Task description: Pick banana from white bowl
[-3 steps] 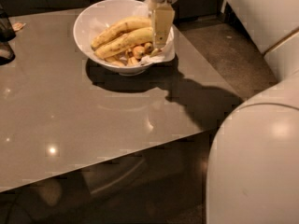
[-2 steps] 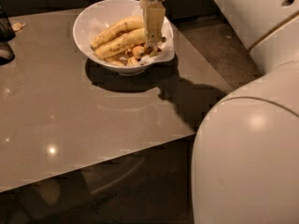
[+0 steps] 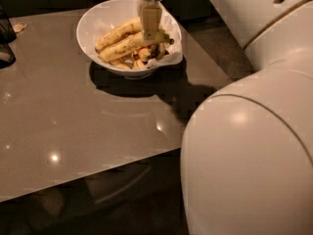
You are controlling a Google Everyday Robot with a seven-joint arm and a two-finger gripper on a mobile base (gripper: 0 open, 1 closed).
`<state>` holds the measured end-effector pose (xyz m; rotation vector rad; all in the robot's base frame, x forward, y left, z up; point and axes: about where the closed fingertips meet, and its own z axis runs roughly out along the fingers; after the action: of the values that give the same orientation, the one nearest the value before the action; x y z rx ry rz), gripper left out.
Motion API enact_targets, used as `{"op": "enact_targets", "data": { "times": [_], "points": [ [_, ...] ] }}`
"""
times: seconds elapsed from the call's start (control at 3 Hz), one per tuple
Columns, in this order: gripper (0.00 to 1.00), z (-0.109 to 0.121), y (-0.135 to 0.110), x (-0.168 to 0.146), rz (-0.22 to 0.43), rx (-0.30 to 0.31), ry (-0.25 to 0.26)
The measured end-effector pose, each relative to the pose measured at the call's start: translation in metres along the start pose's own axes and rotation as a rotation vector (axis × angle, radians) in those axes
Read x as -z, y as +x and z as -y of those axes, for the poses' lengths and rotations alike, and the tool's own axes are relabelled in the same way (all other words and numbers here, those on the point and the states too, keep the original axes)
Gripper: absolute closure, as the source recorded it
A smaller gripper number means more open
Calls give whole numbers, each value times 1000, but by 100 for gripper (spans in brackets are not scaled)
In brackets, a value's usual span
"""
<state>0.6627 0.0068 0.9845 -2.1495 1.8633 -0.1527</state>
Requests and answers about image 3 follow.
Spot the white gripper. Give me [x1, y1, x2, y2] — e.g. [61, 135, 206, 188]
[136, 0, 162, 41]

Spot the yellow banana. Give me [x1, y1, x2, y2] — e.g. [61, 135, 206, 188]
[98, 29, 174, 62]
[95, 17, 141, 53]

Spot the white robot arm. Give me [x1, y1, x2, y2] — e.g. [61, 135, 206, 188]
[181, 0, 313, 235]

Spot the white paper bowl liner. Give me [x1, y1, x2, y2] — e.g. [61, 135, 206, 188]
[92, 0, 184, 70]

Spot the white ceramic bowl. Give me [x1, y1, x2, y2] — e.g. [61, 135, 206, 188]
[75, 0, 183, 80]

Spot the small banana at bowl bottom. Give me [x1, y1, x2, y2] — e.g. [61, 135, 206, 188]
[110, 59, 131, 71]

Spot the small brown fruit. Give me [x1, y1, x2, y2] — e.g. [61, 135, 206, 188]
[150, 44, 159, 57]

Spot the small peel scrap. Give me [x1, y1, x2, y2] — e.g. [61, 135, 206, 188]
[13, 23, 26, 33]

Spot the black mesh container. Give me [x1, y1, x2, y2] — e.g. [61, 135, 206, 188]
[0, 5, 17, 69]

